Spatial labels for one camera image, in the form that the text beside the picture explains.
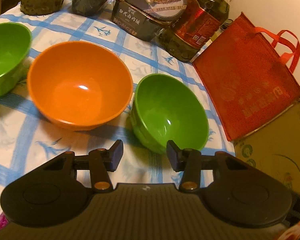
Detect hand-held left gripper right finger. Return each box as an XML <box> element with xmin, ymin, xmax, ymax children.
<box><xmin>166</xmin><ymin>140</ymin><xmax>256</xmax><ymax>193</ymax></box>

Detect small green plastic bowl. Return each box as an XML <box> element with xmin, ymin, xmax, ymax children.
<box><xmin>130</xmin><ymin>74</ymin><xmax>210</xmax><ymax>155</ymax></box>

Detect orange plastic bowl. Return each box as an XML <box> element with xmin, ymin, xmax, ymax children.
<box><xmin>27</xmin><ymin>41</ymin><xmax>133</xmax><ymax>132</ymax></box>

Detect oval instant rice meal box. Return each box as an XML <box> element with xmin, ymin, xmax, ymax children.
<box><xmin>121</xmin><ymin>0</ymin><xmax>188</xmax><ymax>22</ymax></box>

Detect large printed cardboard box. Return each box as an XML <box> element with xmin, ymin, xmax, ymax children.
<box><xmin>234</xmin><ymin>90</ymin><xmax>300</xmax><ymax>197</ymax></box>

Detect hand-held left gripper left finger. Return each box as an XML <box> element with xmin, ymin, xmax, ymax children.
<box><xmin>37</xmin><ymin>140</ymin><xmax>124</xmax><ymax>193</ymax></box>

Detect handled red-label oil bottle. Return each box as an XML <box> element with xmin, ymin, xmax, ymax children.
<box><xmin>157</xmin><ymin>0</ymin><xmax>241</xmax><ymax>63</ymax></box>

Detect dark round food tub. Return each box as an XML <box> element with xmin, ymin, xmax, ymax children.
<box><xmin>71</xmin><ymin>0</ymin><xmax>115</xmax><ymax>17</ymax></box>

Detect red tote bag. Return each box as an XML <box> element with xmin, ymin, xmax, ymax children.
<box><xmin>192</xmin><ymin>12</ymin><xmax>300</xmax><ymax>142</ymax></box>

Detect large green plastic bowl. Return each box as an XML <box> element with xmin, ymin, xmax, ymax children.
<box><xmin>0</xmin><ymin>22</ymin><xmax>32</xmax><ymax>99</ymax></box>

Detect black instant rice meal box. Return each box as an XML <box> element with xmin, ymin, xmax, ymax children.
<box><xmin>111</xmin><ymin>0</ymin><xmax>166</xmax><ymax>42</ymax></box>

